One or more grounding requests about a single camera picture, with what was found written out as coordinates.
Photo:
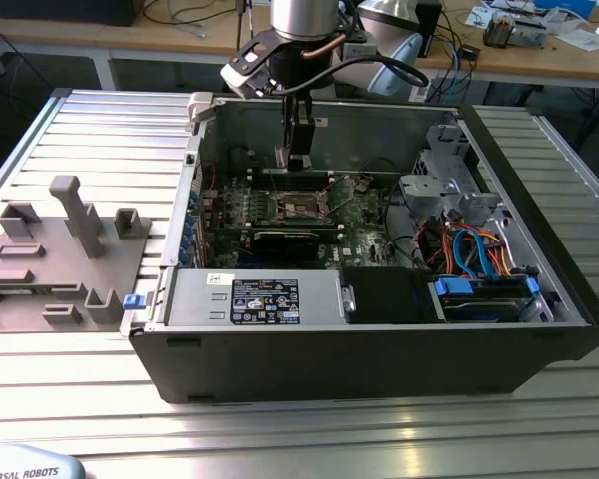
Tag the white label sticker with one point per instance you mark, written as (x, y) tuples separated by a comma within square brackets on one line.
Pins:
[(322, 122)]

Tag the grey power supply unit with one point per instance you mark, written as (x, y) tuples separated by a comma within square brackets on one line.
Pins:
[(199, 299)]

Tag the blue case latch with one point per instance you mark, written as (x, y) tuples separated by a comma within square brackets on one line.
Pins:
[(133, 302)]

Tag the CPU socket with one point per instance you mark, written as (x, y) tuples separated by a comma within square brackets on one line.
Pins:
[(299, 209)]

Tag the grey parts rack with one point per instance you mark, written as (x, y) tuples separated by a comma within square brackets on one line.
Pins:
[(55, 279)]

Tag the white paper sheets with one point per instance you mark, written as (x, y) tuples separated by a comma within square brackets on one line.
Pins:
[(586, 37)]

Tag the round silver coin battery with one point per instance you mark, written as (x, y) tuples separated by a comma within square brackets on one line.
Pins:
[(362, 185)]

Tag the wooden desk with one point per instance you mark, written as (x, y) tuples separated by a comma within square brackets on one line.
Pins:
[(130, 35), (529, 62)]

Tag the blue box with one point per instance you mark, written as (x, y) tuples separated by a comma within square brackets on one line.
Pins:
[(564, 6)]

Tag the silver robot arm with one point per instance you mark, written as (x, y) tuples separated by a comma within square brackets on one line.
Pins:
[(304, 17)]

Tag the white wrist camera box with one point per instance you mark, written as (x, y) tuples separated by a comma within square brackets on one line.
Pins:
[(239, 80), (362, 50)]

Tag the grey metal disk drive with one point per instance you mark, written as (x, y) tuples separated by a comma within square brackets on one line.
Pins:
[(529, 35)]

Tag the small black box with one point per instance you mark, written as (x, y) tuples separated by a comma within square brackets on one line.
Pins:
[(470, 52)]

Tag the hard disk in blue carrier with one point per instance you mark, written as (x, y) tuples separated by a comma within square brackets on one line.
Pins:
[(449, 289)]

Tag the blue card retainer clips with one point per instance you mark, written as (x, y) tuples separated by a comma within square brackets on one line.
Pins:
[(185, 244)]

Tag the black graphics card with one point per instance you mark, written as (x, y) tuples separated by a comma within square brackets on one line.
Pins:
[(284, 244)]

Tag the grey plastic case latch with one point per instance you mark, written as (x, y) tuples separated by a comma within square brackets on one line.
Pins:
[(199, 105)]

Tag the black grey PC case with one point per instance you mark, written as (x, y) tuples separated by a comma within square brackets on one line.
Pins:
[(329, 369)]

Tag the black monitor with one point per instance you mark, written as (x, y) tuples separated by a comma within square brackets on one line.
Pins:
[(65, 12)]

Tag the metal locking lever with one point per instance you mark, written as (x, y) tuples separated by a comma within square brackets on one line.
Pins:
[(273, 180)]

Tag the copper coloured bent tube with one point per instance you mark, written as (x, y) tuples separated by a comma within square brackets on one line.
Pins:
[(322, 47)]

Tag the black upright box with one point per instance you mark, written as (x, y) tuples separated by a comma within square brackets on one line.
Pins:
[(429, 25)]

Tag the green motherboard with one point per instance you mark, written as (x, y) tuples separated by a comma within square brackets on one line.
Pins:
[(364, 239)]

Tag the silver metal drive cage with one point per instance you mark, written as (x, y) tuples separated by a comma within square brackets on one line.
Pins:
[(429, 187)]

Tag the CPU cooler heat sink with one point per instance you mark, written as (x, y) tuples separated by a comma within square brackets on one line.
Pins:
[(499, 32)]

